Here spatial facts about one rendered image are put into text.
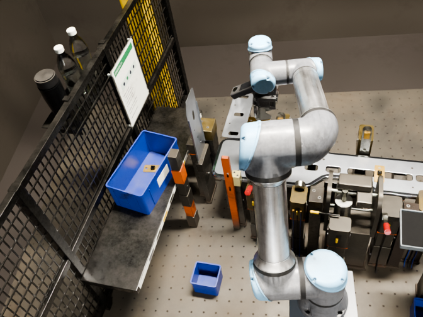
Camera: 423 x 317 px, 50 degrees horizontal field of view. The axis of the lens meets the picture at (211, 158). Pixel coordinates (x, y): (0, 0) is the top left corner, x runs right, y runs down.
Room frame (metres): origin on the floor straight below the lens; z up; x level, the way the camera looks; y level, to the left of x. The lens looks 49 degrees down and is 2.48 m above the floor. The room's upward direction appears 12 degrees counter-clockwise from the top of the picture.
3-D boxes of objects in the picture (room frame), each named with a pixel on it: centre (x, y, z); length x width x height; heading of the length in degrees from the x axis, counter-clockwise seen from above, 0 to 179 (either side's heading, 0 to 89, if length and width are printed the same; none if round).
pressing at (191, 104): (1.31, 0.03, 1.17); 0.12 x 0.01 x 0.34; 157
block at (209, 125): (1.42, 0.00, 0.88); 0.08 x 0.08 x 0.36; 67
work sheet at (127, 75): (1.50, 0.27, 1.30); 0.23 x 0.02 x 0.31; 157
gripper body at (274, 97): (1.19, -0.23, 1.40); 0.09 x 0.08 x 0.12; 67
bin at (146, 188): (1.19, 0.27, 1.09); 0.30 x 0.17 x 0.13; 147
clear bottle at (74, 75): (1.35, 0.43, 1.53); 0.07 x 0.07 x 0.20
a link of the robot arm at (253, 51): (1.19, -0.22, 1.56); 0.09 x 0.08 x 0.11; 170
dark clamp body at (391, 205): (0.80, -0.58, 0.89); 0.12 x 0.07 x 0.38; 157
